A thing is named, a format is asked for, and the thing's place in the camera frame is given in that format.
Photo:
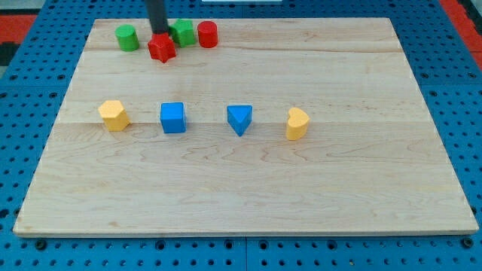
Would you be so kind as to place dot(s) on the red star block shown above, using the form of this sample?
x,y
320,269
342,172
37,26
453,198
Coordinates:
x,y
161,47

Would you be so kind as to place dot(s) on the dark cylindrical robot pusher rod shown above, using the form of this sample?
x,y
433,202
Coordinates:
x,y
157,16

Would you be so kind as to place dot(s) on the blue cube block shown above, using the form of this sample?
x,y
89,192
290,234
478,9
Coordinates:
x,y
173,117

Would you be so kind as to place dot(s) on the blue triangle block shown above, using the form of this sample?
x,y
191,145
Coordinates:
x,y
239,117

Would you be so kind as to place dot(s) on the red cylinder block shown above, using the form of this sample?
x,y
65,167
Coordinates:
x,y
207,34

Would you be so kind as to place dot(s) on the green cylinder block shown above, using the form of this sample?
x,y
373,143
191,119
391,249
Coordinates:
x,y
127,38

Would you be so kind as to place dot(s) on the green star block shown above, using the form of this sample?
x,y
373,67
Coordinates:
x,y
182,32

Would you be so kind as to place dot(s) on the yellow heart block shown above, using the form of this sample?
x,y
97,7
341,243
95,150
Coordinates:
x,y
297,124

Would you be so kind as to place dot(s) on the light wooden board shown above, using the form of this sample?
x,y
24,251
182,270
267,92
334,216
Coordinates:
x,y
370,164

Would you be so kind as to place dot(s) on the yellow hexagon block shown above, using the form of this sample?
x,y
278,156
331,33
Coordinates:
x,y
114,115

